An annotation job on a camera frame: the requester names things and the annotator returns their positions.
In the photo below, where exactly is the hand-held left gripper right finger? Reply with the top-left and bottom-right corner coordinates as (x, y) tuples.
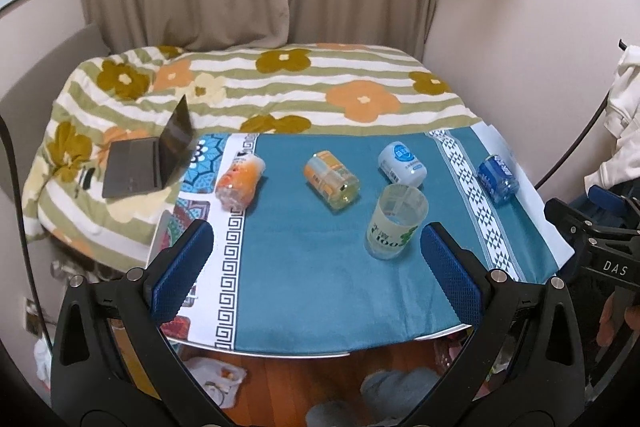
(404, 222), (585, 427)

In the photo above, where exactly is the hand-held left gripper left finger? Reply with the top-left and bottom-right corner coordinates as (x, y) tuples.
(51, 219), (227, 427)

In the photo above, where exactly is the white garment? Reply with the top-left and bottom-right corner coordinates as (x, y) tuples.
(584, 48), (640, 194)

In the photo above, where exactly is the yellow orange label bottle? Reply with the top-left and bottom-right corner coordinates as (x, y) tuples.
(304, 150), (361, 212)

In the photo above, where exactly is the teal patterned tablecloth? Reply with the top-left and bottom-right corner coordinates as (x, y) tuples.
(160, 127), (573, 355)

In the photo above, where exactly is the pink packet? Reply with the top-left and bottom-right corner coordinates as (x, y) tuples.
(432, 337), (469, 374)

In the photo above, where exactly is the blue plastic bottle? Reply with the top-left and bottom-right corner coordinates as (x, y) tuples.
(476, 154), (519, 206)

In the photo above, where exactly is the person's grey socked foot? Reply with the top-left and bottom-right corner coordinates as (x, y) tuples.
(305, 399), (372, 427)
(360, 367), (442, 414)

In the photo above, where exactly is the black cable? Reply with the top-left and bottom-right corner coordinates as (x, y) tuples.
(0, 116), (53, 360)
(535, 88), (613, 190)

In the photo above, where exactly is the floral striped blanket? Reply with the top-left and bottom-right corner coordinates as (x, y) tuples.
(22, 43), (483, 260)

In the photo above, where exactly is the grey bed headboard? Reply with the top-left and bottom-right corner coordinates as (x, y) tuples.
(0, 23), (108, 240)

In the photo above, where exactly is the white plastic bag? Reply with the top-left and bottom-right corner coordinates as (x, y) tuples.
(187, 354), (249, 409)

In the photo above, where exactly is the orange plastic bottle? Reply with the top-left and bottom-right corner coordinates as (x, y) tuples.
(214, 154), (267, 210)

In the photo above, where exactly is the black phone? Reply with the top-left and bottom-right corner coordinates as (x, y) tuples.
(75, 167), (99, 198)

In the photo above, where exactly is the person's right hand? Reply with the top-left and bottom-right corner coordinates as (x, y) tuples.
(597, 291), (640, 349)

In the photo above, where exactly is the translucent cup with green print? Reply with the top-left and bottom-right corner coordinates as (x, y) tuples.
(364, 184), (429, 261)

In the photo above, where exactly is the grey laptop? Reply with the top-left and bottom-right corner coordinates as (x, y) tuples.
(101, 94), (196, 199)

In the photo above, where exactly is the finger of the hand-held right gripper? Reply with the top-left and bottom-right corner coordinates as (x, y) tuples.
(543, 197), (598, 244)
(587, 185), (640, 230)

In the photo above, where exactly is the white blue label bottle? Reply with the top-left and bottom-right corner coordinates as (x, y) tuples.
(377, 140), (427, 188)

